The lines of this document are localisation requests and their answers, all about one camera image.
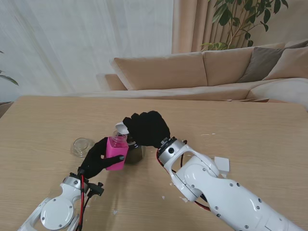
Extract white plastic spoon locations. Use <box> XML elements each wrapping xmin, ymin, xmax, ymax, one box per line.
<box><xmin>115</xmin><ymin>122</ymin><xmax>130</xmax><ymax>135</ymax></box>

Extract clear glass jar lid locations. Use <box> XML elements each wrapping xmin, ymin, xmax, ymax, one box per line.
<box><xmin>70</xmin><ymin>137</ymin><xmax>96</xmax><ymax>158</ymax></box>

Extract grey sofa cushion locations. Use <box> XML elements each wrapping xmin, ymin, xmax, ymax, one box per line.
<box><xmin>238</xmin><ymin>46</ymin><xmax>287</xmax><ymax>84</ymax></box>

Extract white square jar cap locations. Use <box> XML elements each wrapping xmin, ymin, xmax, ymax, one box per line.
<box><xmin>214</xmin><ymin>156</ymin><xmax>231</xmax><ymax>179</ymax></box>

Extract beige sofa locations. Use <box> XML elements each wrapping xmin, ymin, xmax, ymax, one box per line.
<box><xmin>96</xmin><ymin>39</ymin><xmax>308</xmax><ymax>111</ymax></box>

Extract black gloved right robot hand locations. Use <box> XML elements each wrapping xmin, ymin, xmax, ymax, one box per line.
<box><xmin>122</xmin><ymin>110</ymin><xmax>171</xmax><ymax>150</ymax></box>

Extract pink coffee jar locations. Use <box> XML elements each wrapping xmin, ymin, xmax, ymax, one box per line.
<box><xmin>105</xmin><ymin>133</ymin><xmax>129</xmax><ymax>171</ymax></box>

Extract arm red cable bundle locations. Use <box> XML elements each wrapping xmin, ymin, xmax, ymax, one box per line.
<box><xmin>156</xmin><ymin>150</ymin><xmax>212</xmax><ymax>212</ymax></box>
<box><xmin>77</xmin><ymin>174</ymin><xmax>90</xmax><ymax>231</ymax></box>

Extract small green plant leaves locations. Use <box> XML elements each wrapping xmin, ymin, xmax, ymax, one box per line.
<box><xmin>0</xmin><ymin>50</ymin><xmax>19</xmax><ymax>86</ymax></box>

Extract left arm red cable bundle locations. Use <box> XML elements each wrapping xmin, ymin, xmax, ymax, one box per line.
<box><xmin>77</xmin><ymin>174</ymin><xmax>90</xmax><ymax>231</ymax></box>

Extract glass jar of coffee beans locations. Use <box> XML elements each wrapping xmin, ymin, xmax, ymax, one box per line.
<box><xmin>125</xmin><ymin>137</ymin><xmax>146</xmax><ymax>166</ymax></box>

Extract beige sofa cushion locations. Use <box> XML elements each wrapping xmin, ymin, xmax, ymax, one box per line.
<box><xmin>263</xmin><ymin>47</ymin><xmax>308</xmax><ymax>81</ymax></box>

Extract beige pleated curtain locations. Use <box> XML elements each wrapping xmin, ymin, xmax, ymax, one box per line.
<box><xmin>171</xmin><ymin>0</ymin><xmax>256</xmax><ymax>54</ymax></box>

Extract white sheer curtain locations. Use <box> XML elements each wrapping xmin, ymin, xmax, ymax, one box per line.
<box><xmin>0</xmin><ymin>0</ymin><xmax>174</xmax><ymax>97</ymax></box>

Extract right arm red cable bundle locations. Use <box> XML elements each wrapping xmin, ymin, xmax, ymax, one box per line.
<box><xmin>156</xmin><ymin>150</ymin><xmax>212</xmax><ymax>212</ymax></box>

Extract tall green leafy plant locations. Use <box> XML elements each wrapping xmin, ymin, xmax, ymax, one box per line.
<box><xmin>201</xmin><ymin>0</ymin><xmax>289</xmax><ymax>51</ymax></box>

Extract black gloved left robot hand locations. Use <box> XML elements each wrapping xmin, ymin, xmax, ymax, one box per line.
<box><xmin>78</xmin><ymin>137</ymin><xmax>125</xmax><ymax>180</ymax></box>

